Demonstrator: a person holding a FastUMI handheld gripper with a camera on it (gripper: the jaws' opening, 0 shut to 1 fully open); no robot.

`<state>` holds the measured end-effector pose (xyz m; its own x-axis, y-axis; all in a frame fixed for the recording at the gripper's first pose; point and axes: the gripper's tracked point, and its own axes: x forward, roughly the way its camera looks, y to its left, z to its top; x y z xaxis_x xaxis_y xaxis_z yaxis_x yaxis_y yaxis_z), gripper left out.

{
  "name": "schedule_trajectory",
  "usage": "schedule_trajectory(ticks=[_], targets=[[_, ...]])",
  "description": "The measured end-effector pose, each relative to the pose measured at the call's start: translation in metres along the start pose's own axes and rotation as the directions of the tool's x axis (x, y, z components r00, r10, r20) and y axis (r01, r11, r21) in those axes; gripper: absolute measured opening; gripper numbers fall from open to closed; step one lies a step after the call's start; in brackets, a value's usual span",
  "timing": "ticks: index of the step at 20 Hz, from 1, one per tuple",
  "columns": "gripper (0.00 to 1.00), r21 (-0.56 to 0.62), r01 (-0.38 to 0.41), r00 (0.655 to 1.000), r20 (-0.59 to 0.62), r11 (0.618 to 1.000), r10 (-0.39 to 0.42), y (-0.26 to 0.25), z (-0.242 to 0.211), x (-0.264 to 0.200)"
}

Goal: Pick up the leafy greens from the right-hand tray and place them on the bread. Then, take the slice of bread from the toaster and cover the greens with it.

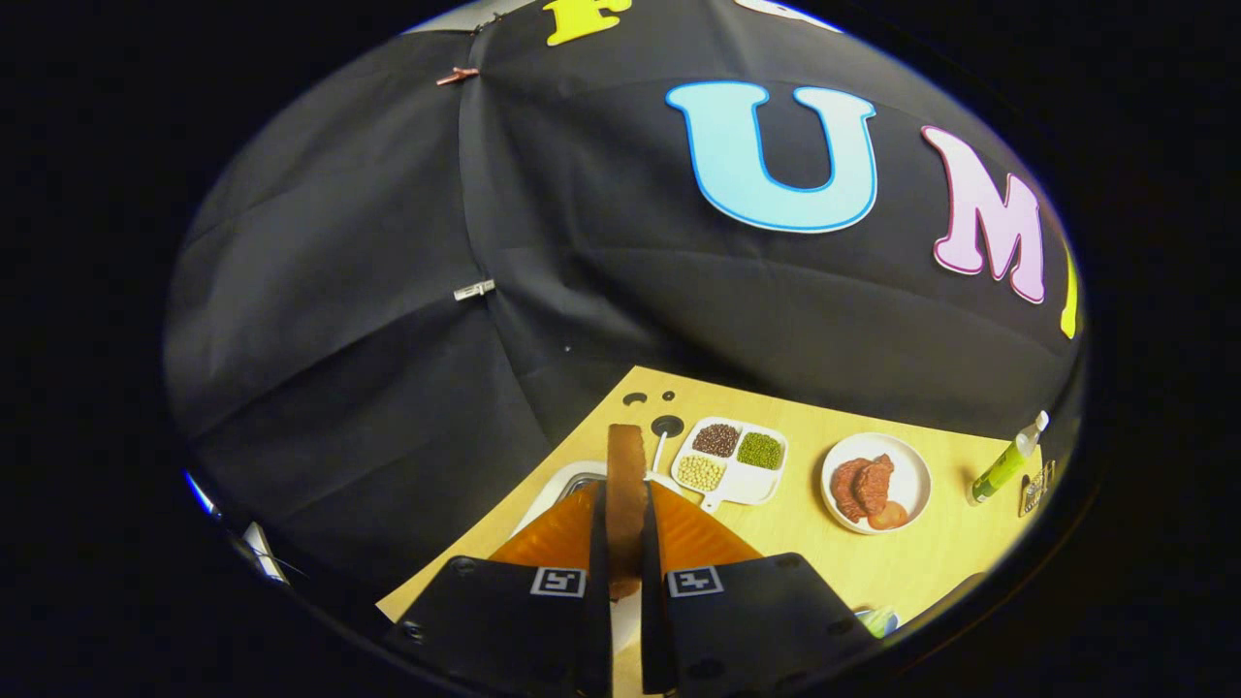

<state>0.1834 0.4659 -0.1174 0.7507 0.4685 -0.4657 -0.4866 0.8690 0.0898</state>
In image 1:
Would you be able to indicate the small brown meat piece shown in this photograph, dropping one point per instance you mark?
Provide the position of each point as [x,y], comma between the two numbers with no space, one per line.
[843,490]

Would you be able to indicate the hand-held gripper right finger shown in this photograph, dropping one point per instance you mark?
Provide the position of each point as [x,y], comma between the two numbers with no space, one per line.
[756,625]

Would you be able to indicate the toasted bread slice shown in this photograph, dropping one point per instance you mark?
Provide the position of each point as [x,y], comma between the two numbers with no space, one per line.
[626,485]

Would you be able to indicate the large brown meat piece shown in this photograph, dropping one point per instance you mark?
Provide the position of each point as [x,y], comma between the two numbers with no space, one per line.
[875,483]

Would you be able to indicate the white cloth clip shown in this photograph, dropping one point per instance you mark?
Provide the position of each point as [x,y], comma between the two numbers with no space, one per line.
[474,289]

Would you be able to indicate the white toaster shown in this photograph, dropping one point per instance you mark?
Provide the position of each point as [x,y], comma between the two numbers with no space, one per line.
[562,485]

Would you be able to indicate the white round plate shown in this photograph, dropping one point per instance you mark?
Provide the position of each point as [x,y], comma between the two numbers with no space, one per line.
[911,475]

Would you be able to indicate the green label water bottle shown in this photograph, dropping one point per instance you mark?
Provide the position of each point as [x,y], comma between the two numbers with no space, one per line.
[1003,467]

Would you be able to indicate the red tomato slice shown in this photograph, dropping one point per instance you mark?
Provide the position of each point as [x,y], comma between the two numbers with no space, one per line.
[890,516]

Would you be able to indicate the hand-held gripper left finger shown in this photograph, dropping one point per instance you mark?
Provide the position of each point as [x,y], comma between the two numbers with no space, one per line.
[504,625]

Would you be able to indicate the orange cloth clip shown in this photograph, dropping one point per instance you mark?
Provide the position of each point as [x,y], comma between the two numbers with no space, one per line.
[456,75]

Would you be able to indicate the blue plate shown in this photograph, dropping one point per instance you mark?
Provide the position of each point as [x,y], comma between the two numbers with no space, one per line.
[887,616]

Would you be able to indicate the white divided tray of beans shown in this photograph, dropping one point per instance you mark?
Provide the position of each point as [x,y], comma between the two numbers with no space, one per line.
[747,485]

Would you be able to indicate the black backdrop cloth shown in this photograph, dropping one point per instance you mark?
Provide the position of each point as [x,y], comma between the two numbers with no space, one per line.
[388,291]

